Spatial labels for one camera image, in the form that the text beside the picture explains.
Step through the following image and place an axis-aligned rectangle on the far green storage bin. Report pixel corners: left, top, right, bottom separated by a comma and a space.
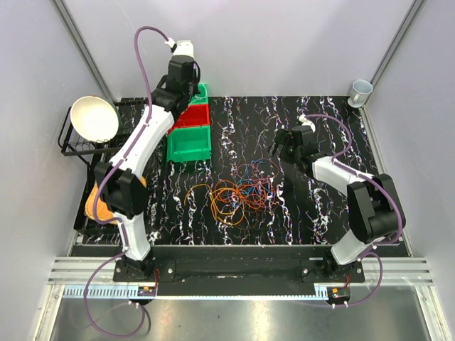
188, 82, 208, 106

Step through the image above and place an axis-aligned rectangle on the white bowl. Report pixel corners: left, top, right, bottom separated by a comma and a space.
70, 96, 119, 143

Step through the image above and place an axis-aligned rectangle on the orange cable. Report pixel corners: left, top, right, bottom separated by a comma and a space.
209, 179, 274, 227

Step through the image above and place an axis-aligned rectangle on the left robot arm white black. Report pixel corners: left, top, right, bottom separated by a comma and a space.
92, 54, 200, 281

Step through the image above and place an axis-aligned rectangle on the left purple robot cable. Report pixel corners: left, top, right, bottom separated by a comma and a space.
83, 26, 175, 337

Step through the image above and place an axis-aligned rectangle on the green storage bin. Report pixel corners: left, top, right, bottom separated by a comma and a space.
188, 82, 208, 106
167, 126, 212, 163

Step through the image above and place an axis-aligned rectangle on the red storage bin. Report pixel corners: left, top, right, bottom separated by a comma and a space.
167, 104, 210, 134

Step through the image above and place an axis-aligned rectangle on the black wire dish rack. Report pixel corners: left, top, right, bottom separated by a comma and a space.
57, 98, 166, 236

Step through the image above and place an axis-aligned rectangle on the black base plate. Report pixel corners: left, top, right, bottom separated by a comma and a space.
113, 245, 365, 300

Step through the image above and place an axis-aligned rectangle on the yellow cable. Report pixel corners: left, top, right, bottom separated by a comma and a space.
183, 183, 211, 207

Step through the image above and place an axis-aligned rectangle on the pink cable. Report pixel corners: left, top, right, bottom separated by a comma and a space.
234, 158, 282, 200

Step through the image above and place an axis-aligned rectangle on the white mug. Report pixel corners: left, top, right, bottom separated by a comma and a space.
348, 80, 373, 108

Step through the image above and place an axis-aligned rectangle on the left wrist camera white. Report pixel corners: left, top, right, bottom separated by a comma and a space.
165, 38, 195, 59

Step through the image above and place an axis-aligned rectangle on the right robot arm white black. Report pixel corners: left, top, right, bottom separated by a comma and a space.
268, 125, 406, 282

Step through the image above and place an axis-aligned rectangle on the orange woven basket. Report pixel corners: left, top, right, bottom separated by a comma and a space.
85, 173, 149, 224

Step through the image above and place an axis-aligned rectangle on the near green storage bin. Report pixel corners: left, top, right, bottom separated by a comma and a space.
167, 126, 212, 163

